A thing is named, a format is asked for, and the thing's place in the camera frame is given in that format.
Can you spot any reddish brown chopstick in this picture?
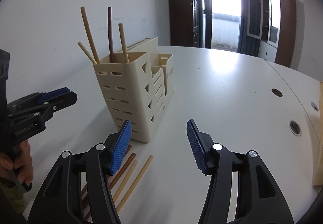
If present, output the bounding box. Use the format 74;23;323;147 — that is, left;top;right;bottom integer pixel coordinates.
82;152;136;212

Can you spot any dark brown chopstick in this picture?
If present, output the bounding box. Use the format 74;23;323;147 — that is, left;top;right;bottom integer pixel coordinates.
107;7;114;63
81;144;132;197

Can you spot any person's left hand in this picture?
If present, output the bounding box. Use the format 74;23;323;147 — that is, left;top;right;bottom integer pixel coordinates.
1;140;33;186

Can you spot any brown paper bag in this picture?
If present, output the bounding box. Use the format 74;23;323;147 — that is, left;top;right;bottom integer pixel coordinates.
311;81;323;188

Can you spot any light bamboo chopstick short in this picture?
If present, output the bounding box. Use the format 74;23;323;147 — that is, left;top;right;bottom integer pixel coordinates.
78;42;97;64

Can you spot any light bamboo chopstick tall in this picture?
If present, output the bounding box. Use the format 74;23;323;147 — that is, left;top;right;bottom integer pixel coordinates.
81;6;100;64

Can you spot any cream plastic utensil holder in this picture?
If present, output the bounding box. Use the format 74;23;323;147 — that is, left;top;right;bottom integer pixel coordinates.
93;38;174;143

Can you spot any dark brown chopstick in holder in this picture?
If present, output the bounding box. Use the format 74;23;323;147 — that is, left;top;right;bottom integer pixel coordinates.
107;7;114;63

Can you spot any dark wooden cabinet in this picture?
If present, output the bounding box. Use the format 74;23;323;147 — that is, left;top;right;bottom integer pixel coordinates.
169;0;199;47

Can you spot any white and brown cabinet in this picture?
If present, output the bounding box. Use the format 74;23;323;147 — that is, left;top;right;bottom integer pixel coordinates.
258;0;296;67

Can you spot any glass balcony door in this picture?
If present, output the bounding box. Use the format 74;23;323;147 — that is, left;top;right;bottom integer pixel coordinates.
200;0;241;52

